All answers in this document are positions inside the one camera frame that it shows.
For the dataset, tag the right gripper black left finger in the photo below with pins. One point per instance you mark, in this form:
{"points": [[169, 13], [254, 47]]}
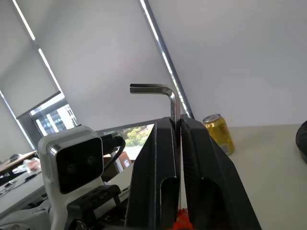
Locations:
{"points": [[153, 167]]}

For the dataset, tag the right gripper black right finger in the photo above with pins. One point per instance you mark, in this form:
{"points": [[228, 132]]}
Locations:
{"points": [[206, 163]]}

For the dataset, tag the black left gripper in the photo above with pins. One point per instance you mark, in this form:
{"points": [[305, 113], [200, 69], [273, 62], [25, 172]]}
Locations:
{"points": [[96, 197]]}

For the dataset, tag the silver L-shaped hex key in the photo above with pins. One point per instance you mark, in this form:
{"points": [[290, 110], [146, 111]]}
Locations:
{"points": [[173, 105]]}

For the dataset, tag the red hex key holder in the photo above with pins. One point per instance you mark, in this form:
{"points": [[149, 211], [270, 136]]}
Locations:
{"points": [[183, 219]]}

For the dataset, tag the brown cardboard box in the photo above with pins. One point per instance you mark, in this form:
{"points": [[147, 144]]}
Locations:
{"points": [[123, 161]]}

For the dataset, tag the yellow drink can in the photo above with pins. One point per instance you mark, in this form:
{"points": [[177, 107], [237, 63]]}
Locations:
{"points": [[220, 134]]}

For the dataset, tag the white background desk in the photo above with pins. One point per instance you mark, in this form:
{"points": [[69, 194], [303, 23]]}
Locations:
{"points": [[16, 191]]}

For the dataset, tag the brown wooden desk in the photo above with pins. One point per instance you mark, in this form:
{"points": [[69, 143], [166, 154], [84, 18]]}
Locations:
{"points": [[14, 164]]}

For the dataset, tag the dark round object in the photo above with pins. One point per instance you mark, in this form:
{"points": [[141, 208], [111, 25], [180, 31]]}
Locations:
{"points": [[302, 143]]}

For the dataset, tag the white roller blind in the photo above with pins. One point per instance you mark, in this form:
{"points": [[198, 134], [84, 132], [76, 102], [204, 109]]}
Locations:
{"points": [[26, 79], [103, 62]]}

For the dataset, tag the white robot camera head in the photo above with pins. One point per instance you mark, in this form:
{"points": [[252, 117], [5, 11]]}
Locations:
{"points": [[46, 155]]}

